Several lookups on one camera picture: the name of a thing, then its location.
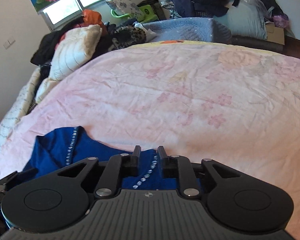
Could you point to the bright window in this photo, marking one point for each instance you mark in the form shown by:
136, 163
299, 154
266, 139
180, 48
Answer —
63, 11

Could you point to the white patterned quilt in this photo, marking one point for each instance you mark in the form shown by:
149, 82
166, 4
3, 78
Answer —
19, 108

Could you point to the leopard print garment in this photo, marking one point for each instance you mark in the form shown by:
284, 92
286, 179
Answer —
124, 37

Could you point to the black garment pile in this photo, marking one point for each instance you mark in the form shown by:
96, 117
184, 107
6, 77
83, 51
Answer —
48, 43

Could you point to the light blue grey pillow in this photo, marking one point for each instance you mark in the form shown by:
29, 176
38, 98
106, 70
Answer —
246, 19

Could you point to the orange garment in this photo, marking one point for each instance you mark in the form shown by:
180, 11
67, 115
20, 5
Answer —
91, 17

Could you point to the cardboard box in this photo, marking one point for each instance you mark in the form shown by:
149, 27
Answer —
274, 34

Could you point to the dark navy clothes pile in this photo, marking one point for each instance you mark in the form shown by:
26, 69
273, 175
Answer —
194, 8

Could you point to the green plastic item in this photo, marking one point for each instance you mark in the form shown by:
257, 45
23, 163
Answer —
148, 15

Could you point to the floral grey pillow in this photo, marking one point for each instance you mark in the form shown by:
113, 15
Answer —
125, 9

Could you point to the blue knit sweater with rhinestones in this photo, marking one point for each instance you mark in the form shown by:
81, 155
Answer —
67, 145

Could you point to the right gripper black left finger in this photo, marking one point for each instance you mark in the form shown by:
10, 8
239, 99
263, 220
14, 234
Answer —
118, 167

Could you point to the pink floral bed blanket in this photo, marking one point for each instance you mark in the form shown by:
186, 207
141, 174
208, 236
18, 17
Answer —
236, 105

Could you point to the light blue quilted blanket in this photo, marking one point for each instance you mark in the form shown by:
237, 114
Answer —
190, 29

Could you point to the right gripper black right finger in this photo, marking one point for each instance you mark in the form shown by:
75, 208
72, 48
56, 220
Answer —
180, 168

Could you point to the white wall switch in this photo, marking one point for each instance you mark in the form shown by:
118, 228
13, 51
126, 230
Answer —
10, 41

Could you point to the white quilted puffer jacket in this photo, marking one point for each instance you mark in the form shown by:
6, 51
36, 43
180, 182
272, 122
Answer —
75, 50

